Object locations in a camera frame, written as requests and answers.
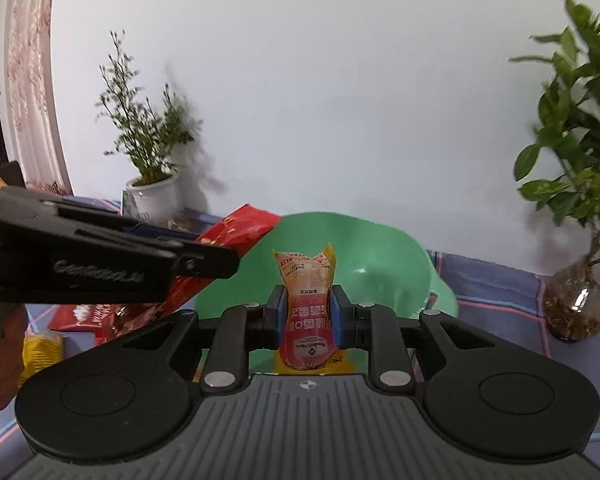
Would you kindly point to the pink yellow sausage packet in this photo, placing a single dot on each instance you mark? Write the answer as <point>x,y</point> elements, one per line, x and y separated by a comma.
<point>307,280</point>

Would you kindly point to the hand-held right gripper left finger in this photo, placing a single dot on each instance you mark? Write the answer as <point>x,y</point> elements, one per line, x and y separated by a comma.
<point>280,312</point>

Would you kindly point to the yellow snack packet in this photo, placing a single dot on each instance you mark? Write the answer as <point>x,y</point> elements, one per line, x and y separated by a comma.
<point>42,355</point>

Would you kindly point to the printed flat box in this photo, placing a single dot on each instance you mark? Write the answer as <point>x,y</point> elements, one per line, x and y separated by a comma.
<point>190,222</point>

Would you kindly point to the leafy plant in glass vase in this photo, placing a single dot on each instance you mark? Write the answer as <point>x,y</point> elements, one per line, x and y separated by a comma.
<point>575,305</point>

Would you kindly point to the green plastic bowl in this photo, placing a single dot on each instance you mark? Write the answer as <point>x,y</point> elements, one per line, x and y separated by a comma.
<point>375,260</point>

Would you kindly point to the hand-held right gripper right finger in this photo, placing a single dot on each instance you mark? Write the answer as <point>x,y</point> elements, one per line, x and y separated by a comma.
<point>336,312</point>

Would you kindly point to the fine-leaved plant in white pot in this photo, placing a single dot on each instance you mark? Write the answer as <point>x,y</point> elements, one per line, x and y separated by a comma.
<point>150,200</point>

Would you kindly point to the plaid blue tablecloth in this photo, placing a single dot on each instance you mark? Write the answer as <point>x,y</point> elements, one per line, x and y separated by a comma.
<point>500,300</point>

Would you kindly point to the red and gold snack bag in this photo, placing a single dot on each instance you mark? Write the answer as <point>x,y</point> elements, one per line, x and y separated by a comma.
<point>232,232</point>

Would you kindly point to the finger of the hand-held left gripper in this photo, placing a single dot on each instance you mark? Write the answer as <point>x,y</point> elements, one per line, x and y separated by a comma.
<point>95,221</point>
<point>210,262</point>

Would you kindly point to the person's left hand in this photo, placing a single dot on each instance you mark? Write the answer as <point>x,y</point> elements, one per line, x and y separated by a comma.
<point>2,375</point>

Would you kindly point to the floral pink curtain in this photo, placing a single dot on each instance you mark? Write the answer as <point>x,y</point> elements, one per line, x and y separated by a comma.
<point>30,110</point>

